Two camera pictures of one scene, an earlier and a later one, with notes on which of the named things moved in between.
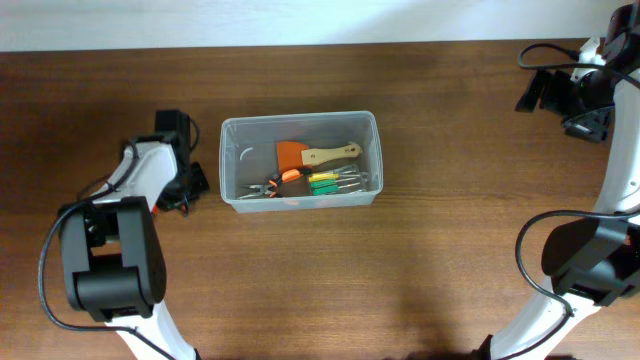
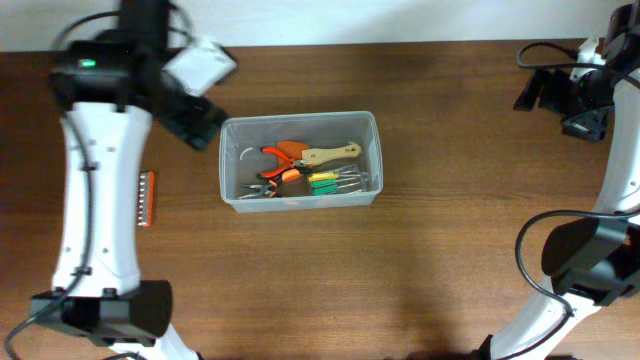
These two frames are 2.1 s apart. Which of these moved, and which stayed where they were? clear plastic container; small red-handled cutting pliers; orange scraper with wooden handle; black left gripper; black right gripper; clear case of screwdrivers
Moved: small red-handled cutting pliers; black left gripper
Stayed: clear case of screwdrivers; black right gripper; orange scraper with wooden handle; clear plastic container
